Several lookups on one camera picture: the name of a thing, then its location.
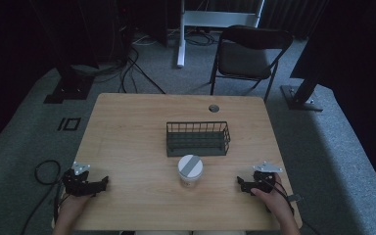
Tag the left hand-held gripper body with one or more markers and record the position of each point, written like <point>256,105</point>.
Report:
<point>75,183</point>

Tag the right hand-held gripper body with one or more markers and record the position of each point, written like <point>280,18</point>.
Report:
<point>263,178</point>

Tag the person's left hand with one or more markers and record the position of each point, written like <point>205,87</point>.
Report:
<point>73,203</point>

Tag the person's right hand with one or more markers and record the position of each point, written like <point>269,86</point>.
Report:
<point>274,199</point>

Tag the clear jar with white lid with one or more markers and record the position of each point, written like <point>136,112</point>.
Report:
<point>190,168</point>

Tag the grey table grommet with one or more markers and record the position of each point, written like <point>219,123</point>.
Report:
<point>213,108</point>

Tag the black stand base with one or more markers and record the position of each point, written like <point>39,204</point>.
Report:
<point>302,99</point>
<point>68,88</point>

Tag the black folding chair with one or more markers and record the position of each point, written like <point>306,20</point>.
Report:
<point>245,58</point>

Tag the white desk frame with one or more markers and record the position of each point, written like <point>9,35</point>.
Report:
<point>209,19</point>

